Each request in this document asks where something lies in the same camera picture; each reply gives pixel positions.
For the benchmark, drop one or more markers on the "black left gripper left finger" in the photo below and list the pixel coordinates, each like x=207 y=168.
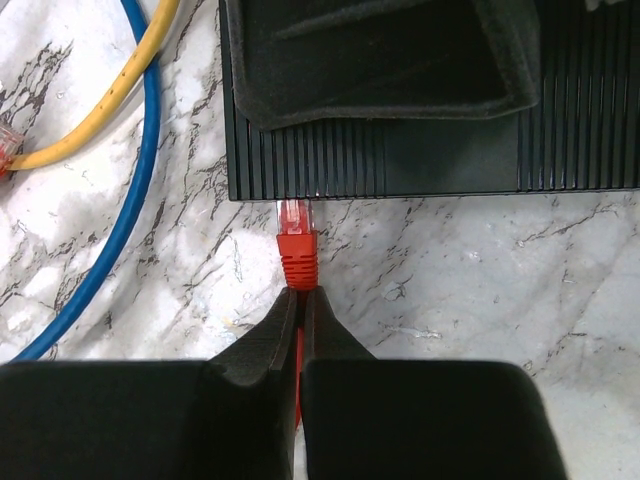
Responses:
x=228 y=417

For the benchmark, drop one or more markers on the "black network switch box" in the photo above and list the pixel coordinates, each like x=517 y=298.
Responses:
x=582 y=135

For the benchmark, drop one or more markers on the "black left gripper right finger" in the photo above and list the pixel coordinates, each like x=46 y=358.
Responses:
x=368 y=418

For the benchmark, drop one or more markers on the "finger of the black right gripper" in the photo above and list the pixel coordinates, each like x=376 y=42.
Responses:
x=300 y=61

